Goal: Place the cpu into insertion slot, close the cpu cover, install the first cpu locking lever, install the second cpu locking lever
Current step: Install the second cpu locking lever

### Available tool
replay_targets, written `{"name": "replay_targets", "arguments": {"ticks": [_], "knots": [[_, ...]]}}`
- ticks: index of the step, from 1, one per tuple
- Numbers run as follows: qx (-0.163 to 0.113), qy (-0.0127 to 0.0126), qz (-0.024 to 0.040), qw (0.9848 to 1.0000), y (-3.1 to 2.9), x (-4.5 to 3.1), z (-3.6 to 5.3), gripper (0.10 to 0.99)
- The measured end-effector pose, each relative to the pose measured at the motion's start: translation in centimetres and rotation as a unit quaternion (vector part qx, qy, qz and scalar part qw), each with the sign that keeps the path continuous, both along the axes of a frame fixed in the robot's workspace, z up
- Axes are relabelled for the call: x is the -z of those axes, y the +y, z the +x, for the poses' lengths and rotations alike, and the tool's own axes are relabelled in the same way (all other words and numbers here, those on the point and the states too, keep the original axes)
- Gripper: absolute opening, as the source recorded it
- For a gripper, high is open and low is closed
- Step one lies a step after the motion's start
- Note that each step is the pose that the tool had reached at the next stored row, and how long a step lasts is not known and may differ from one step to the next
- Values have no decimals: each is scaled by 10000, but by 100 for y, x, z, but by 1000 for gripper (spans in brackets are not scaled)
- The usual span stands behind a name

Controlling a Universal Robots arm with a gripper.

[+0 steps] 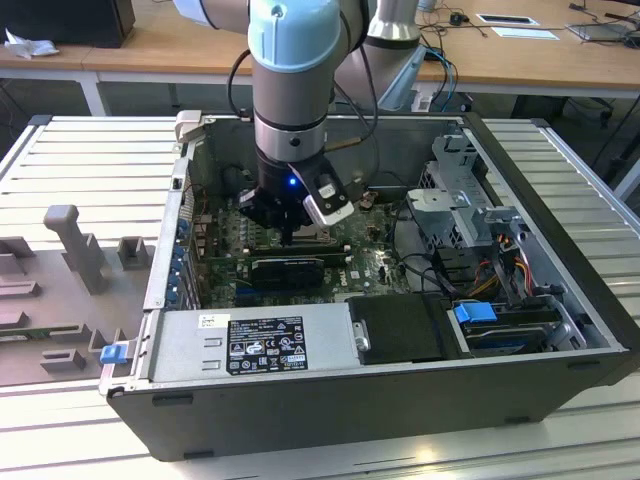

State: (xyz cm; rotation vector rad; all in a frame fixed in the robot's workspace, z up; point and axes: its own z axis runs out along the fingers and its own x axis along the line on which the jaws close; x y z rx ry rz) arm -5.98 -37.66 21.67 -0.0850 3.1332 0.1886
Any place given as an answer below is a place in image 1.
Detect CPU socket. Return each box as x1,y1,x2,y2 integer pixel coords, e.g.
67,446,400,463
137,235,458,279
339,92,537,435
272,219,335,247

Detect black RAM slot bank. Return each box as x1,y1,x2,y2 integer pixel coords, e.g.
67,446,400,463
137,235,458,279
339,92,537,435
247,238,348,264

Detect black graphics card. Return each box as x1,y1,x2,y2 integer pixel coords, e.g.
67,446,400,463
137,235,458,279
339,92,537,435
249,257,325,289

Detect green motherboard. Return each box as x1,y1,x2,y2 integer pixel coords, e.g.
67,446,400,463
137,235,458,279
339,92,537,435
192,192,416,309

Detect black plastic shroud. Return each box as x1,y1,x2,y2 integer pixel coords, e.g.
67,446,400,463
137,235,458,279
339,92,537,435
344,294,475,367

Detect grey metal drive cage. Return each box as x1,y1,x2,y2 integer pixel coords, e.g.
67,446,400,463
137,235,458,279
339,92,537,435
404,133,532,252

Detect grey power supply unit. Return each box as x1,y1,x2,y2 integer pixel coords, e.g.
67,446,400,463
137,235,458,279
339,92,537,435
148,304,362,385

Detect black open PC case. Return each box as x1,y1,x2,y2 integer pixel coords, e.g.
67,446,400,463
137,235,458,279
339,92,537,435
97,109,640,464

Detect blue disk carrier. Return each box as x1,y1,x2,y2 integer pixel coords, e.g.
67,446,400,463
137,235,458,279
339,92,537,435
452,299,562,357

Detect blue case latch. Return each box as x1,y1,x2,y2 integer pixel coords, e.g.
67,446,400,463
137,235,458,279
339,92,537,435
99,344,127,366

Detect grey parts rack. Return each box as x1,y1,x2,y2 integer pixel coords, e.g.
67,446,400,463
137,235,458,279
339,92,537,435
0,203,157,387

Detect black box on desk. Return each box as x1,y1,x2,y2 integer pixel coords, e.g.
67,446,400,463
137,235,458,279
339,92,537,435
0,0,137,50

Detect crumpled white paper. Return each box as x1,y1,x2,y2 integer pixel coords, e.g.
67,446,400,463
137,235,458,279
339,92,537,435
3,27,61,59

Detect white paper sheet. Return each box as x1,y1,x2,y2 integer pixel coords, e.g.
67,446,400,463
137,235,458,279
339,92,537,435
491,25,562,42

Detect grey laptop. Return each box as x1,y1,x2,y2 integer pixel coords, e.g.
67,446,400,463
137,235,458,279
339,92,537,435
564,21,640,44

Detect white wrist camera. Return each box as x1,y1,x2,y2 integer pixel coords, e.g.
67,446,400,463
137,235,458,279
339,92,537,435
301,171,357,227

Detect beige case latch handle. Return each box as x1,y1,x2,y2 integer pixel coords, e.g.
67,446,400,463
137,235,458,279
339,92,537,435
173,109,204,152

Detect blue cable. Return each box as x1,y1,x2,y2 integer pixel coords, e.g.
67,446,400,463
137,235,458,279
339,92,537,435
426,46,460,97

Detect coloured power wires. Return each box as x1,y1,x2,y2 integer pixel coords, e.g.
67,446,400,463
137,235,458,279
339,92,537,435
472,253,532,297

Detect white desk cable grommet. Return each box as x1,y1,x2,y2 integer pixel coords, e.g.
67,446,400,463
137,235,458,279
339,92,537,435
474,12,541,27

